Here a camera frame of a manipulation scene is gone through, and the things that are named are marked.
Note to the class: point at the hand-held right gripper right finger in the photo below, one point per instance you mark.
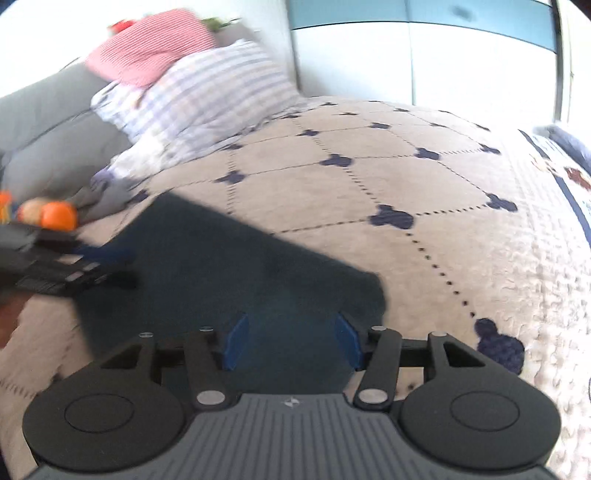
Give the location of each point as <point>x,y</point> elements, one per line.
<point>347,342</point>

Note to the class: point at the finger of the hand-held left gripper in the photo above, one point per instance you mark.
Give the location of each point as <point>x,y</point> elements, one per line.
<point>106,257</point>
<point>104,280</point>

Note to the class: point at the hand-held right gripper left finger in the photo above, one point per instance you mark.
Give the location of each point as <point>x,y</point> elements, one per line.
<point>238,344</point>

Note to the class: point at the dark blue jeans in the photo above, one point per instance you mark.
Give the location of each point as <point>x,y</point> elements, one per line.
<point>221,267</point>

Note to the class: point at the orange plush toy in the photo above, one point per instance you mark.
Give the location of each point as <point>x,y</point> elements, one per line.
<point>57,216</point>

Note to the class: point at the grey garment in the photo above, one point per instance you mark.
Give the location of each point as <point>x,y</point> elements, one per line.
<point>101,203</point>

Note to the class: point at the white crumpled cloth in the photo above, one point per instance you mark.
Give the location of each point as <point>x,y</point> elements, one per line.
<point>115,173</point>

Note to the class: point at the grey padded headboard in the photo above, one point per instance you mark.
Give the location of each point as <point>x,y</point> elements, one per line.
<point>51,129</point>

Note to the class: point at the plaid pillow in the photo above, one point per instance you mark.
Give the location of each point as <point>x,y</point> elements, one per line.
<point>207,101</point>

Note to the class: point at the red striped pillow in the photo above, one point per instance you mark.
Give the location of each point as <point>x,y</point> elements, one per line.
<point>147,46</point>

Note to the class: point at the red plush toy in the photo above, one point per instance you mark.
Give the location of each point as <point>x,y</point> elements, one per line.
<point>121,26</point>

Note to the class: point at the wardrobe with sliding doors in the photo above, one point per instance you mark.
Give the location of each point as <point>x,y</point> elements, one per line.
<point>415,55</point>

